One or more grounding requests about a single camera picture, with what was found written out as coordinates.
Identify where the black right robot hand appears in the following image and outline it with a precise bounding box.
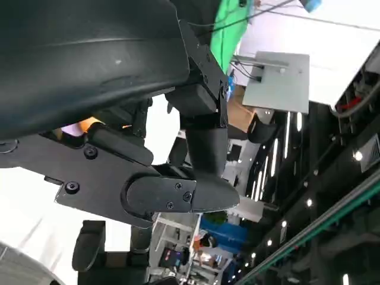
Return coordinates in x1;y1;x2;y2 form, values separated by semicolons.
72;219;179;285

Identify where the small blue plastic item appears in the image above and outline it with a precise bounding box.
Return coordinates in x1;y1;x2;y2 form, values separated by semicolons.
226;74;238;102

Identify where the green cloth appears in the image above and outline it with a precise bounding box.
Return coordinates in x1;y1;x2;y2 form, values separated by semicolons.
209;0;257;75

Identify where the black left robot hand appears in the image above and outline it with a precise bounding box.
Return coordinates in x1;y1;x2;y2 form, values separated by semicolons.
0;0;240;229

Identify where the orange white toy bread roll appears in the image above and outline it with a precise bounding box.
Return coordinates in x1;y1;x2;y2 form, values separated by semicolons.
78;116;133;134

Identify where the thin black workshop cable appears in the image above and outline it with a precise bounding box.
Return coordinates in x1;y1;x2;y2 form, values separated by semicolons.
254;9;380;31

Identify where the lilac plate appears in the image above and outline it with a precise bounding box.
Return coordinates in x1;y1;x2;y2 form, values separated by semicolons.
61;123;87;139

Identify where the grey metal panel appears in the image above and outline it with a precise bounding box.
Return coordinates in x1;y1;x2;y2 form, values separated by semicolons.
242;50;311;115

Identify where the blue storage box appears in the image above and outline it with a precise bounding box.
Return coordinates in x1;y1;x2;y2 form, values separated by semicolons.
200;219;249;248

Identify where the brown cardboard box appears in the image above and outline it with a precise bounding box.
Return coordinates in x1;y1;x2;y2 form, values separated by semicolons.
227;84;258;133

